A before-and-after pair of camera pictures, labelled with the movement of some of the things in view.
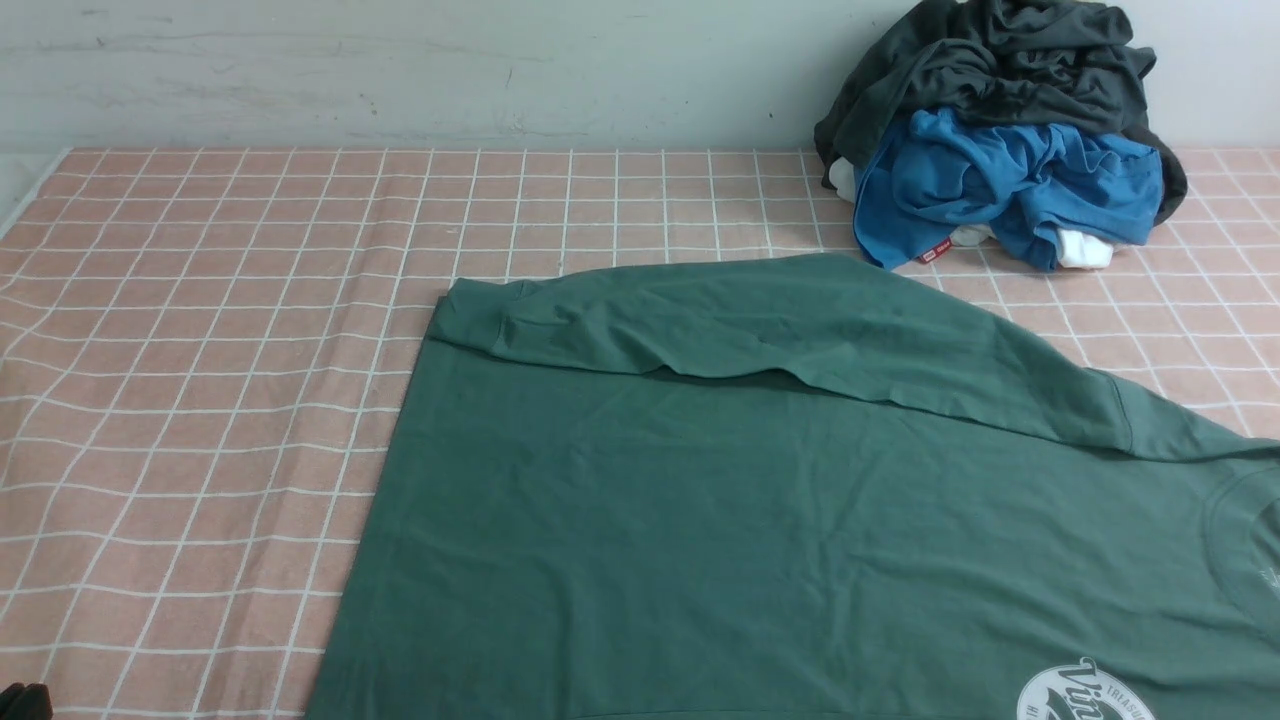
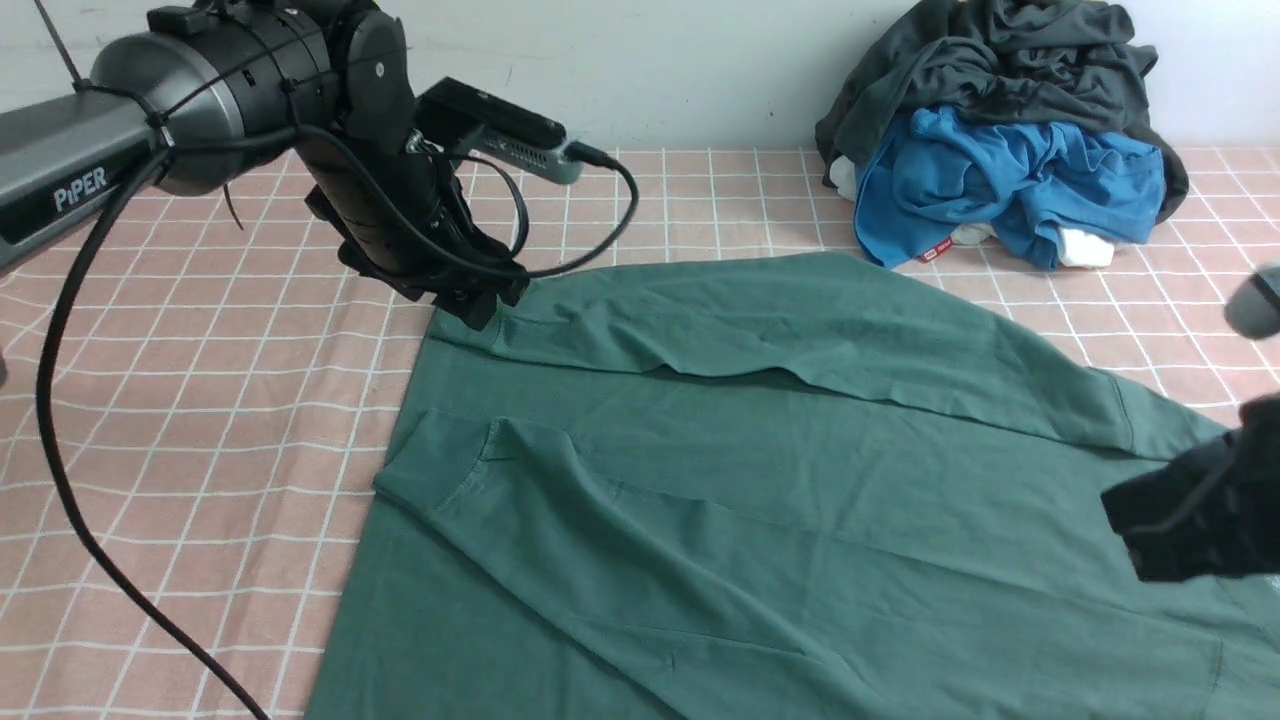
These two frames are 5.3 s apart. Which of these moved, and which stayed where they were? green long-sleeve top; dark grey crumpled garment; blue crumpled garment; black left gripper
Moved: black left gripper
Stayed: green long-sleeve top; dark grey crumpled garment; blue crumpled garment
